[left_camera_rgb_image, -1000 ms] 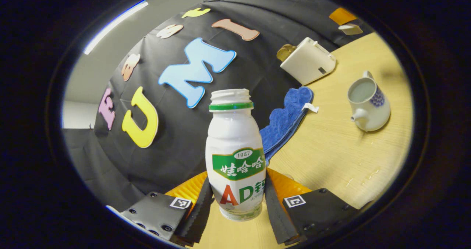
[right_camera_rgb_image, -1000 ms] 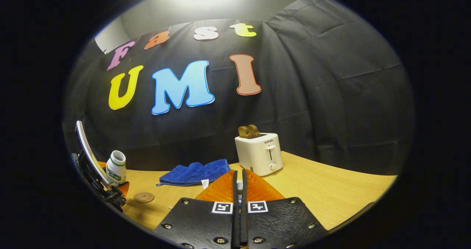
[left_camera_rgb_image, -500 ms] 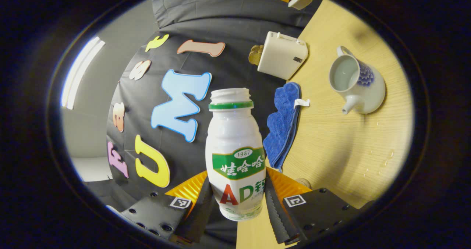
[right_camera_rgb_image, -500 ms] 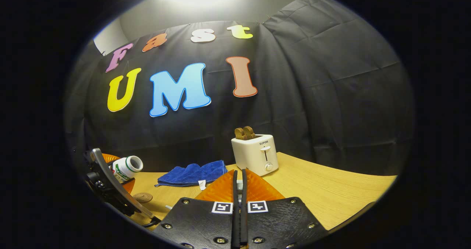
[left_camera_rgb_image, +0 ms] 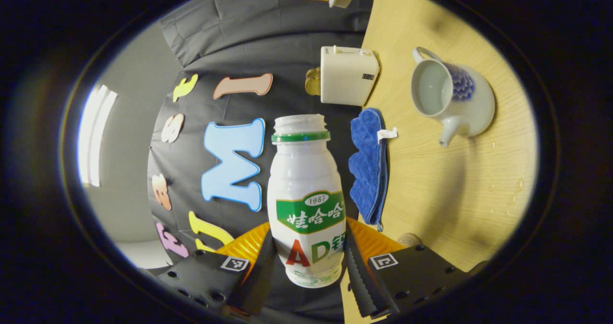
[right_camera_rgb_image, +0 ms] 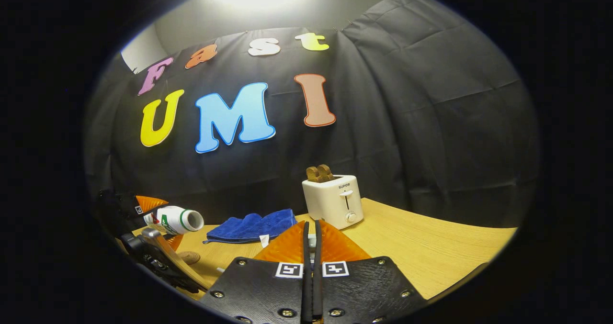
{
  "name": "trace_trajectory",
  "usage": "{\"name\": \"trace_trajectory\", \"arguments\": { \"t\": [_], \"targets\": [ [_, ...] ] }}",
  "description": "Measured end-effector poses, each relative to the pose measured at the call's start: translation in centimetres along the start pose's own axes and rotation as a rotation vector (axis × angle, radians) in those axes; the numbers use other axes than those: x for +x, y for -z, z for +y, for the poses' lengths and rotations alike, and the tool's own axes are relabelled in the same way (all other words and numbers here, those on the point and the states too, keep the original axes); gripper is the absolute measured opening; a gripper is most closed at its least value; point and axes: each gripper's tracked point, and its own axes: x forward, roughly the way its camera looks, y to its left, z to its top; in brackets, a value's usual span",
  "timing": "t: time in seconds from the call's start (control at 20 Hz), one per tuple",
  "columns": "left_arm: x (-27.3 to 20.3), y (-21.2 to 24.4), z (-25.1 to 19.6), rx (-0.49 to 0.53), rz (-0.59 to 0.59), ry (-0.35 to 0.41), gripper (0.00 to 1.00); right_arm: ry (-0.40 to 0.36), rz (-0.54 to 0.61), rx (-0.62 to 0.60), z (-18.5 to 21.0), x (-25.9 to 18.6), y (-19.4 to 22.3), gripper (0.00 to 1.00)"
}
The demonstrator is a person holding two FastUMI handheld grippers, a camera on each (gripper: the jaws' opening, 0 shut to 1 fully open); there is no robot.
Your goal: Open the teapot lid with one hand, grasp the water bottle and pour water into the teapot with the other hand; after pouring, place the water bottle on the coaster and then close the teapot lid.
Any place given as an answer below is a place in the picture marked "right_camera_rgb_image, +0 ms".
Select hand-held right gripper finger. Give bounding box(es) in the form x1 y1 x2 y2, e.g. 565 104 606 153
199 221 313 324
312 220 427 324

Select white water bottle green label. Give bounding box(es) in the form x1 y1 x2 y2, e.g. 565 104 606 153
144 206 205 235

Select blue towel cloth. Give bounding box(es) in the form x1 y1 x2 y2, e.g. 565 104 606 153
203 209 298 248

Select white toaster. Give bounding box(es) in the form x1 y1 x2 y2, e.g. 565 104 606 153
302 175 364 230

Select black backdrop cloth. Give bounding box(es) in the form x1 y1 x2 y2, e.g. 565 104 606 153
84 0 541 229

